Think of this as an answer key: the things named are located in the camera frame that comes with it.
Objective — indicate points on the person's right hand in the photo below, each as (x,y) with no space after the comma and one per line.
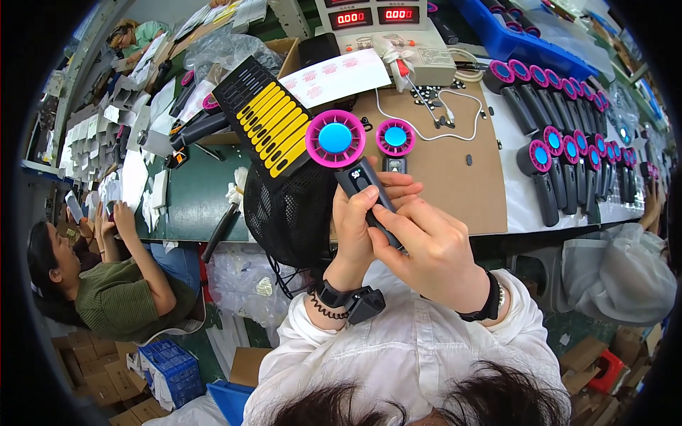
(431,255)

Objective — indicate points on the person's left hand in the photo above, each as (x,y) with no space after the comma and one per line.
(346,234)

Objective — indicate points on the black mesh bag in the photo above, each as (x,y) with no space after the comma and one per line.
(287,213)

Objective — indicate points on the black wrist band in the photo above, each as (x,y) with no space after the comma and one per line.
(490,301)
(362,303)

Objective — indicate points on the brown cardboard work mat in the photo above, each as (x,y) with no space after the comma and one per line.
(453,181)

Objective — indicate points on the person's body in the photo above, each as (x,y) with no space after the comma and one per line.
(405,351)

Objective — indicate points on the grey plastic stool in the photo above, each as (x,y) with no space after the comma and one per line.
(535,277)

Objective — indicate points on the pink handheld fan standing upright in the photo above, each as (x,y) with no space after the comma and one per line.
(395,137)

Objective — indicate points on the heap of clear plastic bags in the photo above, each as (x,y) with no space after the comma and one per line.
(245,282)

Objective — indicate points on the white cloth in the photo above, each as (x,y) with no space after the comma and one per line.
(238,186)

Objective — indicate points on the black sheet of yellow stickers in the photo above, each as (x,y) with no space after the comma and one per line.
(266,114)

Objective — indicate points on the white paper sheet red stamps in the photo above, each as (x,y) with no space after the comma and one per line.
(341,74)

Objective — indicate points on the pile of small black buttons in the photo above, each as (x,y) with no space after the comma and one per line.
(426,95)

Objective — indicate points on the row of pink handheld fans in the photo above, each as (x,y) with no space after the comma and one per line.
(570,170)
(538,96)

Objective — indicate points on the flat brown cardboard box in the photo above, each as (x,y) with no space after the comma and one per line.
(249,366)

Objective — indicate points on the dark grey fan lying flat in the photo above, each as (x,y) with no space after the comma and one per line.
(197,128)

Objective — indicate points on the black box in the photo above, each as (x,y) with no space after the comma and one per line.
(318,49)

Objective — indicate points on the beige tape roll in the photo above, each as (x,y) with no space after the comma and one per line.
(466,66)

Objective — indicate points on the beige test machine red displays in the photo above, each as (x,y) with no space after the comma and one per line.
(373,32)

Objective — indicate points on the blue plastic bin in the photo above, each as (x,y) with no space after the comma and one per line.
(229,402)

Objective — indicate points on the pile of cardboard boxes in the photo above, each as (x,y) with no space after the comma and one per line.
(101,372)
(602,372)

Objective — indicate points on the cardboard box with plastic bags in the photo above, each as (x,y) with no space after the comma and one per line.
(234,53)

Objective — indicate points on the stack of white sheets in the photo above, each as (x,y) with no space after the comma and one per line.
(136,181)

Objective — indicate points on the blue plastic basket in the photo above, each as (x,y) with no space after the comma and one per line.
(173,372)

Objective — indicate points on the blue plastic crate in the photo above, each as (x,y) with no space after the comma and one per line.
(511,45)

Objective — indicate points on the heap of white paper boxes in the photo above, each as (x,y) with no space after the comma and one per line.
(96,138)

